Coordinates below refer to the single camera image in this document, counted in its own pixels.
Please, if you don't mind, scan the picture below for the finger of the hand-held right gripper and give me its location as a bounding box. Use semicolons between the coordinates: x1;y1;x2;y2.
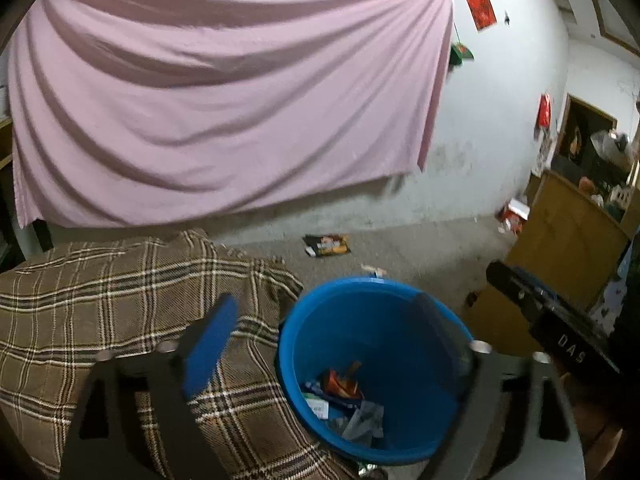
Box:
486;260;548;322
512;266;566;306

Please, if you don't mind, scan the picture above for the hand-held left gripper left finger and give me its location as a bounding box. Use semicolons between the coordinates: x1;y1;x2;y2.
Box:
59;292;240;480

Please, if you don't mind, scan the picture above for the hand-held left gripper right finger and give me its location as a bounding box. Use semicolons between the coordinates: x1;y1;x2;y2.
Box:
415;294;586;480

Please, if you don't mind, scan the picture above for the blue plastic bucket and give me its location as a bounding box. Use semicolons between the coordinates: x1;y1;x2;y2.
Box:
276;276;476;463

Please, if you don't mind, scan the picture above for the pale blue packaging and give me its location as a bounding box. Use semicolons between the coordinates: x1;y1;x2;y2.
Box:
327;401;386;446

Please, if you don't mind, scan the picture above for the red snack packet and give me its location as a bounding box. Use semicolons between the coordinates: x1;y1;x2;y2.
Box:
320;360;363;398

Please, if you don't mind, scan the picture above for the white leaflet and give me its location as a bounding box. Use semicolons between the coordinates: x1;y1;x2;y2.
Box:
302;392;333;418

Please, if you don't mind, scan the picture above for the wooden cabinet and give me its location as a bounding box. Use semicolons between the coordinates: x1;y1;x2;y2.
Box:
462;169;631;356

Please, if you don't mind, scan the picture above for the floral cloth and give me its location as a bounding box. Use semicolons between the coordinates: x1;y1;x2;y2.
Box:
597;260;631;336

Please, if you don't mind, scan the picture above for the red carton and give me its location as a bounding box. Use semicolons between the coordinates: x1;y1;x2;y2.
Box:
495;199;531;235

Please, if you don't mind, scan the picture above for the brown plaid blanket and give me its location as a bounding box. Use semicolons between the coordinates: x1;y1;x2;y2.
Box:
0;229;361;480

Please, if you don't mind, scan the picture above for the black snack wrapper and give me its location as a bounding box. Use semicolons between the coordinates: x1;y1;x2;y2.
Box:
302;233;352;259

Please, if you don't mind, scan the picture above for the clear plastic bag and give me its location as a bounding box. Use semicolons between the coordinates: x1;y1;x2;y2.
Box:
590;129;632;166

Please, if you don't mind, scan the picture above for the pink hanging sheet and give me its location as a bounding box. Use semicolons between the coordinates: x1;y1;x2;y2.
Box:
7;0;456;228

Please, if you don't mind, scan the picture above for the wooden shelf unit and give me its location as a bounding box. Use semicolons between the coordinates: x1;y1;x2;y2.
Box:
0;115;15;171

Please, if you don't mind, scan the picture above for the red wall poster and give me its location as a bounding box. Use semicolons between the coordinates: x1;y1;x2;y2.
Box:
461;0;498;32

